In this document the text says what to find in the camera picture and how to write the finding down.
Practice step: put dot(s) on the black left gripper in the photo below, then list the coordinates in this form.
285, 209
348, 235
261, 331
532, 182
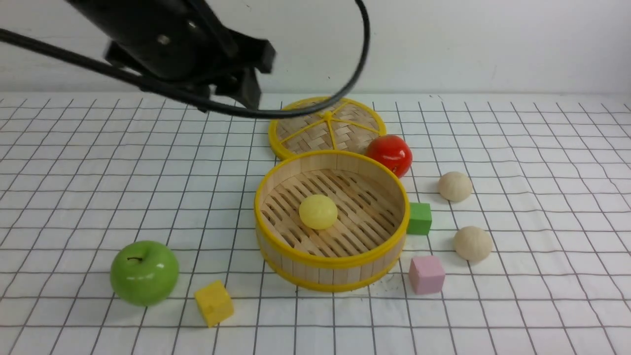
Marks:
175, 51

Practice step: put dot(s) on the yellow bun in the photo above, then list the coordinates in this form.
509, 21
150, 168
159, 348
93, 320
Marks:
318, 212

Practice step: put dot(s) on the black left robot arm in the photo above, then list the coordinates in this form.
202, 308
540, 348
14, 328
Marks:
95, 10

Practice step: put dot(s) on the woven bamboo steamer lid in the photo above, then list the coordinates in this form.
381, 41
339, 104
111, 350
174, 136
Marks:
346, 125

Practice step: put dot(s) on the bamboo steamer tray yellow rim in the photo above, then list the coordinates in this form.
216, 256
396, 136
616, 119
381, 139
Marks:
362, 245

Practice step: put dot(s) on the red tomato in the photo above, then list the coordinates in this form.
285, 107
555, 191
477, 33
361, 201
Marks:
391, 151

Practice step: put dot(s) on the green foam cube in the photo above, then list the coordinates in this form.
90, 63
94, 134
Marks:
420, 219

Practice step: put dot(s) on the green apple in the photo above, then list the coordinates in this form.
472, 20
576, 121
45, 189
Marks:
144, 273

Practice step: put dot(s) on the beige bun far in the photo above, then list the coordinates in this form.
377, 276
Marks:
455, 186

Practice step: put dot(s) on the beige bun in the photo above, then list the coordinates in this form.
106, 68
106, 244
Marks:
455, 186
472, 243

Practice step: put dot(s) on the yellow foam cube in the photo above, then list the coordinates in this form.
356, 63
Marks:
214, 303

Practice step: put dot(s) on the pink foam cube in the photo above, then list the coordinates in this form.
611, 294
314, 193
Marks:
426, 274

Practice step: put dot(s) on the beige bun near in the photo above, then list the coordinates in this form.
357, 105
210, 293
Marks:
472, 243

